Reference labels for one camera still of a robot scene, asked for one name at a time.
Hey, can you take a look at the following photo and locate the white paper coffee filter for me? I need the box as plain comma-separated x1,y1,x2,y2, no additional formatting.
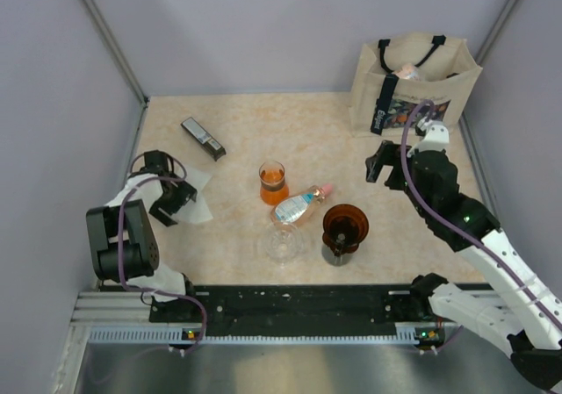
174,166,213,225

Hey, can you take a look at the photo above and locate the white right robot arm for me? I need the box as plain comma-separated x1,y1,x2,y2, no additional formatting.
365,140,561,393

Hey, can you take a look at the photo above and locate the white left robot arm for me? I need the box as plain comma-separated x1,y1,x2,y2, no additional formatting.
86,150,213,321

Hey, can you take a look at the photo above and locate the amber glass coffee dripper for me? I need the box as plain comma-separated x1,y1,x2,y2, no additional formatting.
321,204,370,267

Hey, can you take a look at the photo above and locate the clear glass dripper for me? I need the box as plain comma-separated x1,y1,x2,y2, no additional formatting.
256,222,305,266

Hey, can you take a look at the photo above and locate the black rectangular box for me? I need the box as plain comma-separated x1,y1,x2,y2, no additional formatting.
181,117,227,161

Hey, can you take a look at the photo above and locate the beige canvas tote bag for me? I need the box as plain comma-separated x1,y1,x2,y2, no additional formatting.
349,32,482,137

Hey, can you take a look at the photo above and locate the pink item in bag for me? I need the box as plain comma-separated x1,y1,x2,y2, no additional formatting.
393,62,425,82

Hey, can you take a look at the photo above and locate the orange liquid glass carafe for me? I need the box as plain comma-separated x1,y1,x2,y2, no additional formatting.
258,161,289,206

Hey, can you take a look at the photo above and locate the baby oil bottle pink cap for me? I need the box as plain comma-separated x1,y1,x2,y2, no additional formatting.
270,183,334,226

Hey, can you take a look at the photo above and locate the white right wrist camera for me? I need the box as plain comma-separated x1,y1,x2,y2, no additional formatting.
413,118,450,153

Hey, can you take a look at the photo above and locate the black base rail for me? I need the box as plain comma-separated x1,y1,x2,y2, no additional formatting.
98,282,501,338

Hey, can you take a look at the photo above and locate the aluminium front rail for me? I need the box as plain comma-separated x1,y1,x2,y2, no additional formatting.
69,290,562,347

